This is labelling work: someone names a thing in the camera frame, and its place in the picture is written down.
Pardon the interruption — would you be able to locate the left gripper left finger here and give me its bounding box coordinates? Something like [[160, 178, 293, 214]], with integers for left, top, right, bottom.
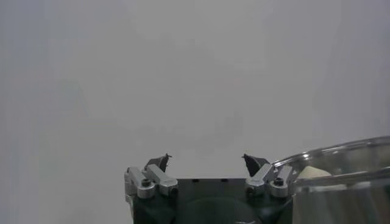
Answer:
[[124, 153, 180, 200]]

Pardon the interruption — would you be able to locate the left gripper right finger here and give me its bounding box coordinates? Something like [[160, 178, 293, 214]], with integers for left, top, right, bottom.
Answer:
[[242, 153, 296, 199]]

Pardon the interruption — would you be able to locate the glass pot lid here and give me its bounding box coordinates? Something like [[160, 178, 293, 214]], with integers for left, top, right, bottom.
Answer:
[[272, 135, 390, 224]]

